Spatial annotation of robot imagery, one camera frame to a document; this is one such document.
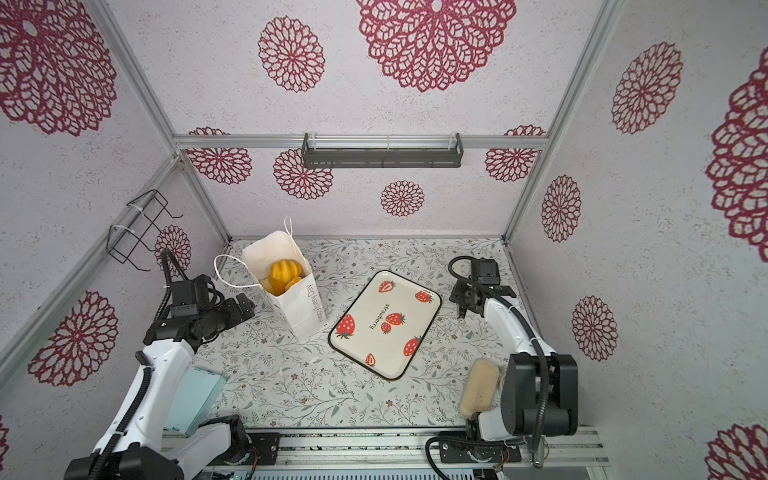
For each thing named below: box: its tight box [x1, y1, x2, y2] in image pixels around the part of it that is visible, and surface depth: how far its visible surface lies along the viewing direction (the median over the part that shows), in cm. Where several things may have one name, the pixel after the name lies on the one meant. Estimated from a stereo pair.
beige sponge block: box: [460, 358, 500, 416], surface depth 82 cm
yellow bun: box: [269, 259, 303, 283], surface depth 88 cm
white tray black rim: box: [328, 270, 443, 381], surface depth 99 cm
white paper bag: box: [242, 230, 328, 342], surface depth 87 cm
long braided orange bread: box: [260, 277, 289, 296], surface depth 89 cm
